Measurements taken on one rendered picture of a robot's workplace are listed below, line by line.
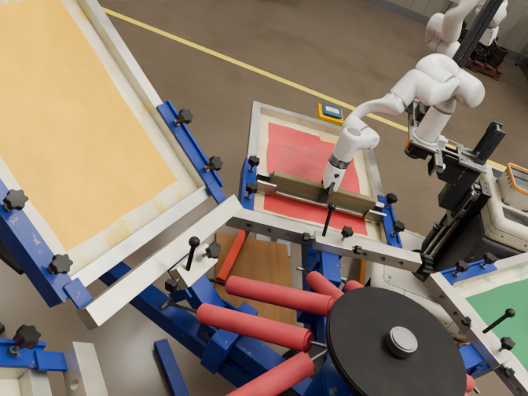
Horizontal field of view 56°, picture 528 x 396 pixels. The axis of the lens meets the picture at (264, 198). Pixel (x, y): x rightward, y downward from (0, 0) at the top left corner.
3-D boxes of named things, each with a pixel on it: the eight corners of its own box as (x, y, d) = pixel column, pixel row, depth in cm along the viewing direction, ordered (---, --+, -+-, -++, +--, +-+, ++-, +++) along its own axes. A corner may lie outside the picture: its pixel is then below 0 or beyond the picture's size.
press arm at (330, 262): (315, 248, 168) (320, 238, 165) (331, 252, 169) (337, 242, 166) (317, 288, 155) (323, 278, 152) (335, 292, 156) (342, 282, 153)
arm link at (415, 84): (431, 67, 188) (463, 89, 181) (392, 108, 188) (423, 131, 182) (430, 43, 173) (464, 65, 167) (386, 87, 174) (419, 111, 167)
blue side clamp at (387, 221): (371, 205, 206) (378, 192, 201) (382, 208, 206) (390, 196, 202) (382, 258, 183) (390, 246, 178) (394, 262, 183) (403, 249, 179)
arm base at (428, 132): (442, 138, 227) (460, 109, 217) (444, 152, 217) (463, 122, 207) (410, 126, 226) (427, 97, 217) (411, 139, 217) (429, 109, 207)
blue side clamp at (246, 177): (240, 170, 197) (245, 156, 192) (253, 174, 197) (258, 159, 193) (234, 221, 173) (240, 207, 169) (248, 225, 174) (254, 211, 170)
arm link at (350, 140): (365, 119, 178) (385, 134, 174) (353, 142, 185) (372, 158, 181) (339, 126, 168) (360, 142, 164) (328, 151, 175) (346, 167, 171)
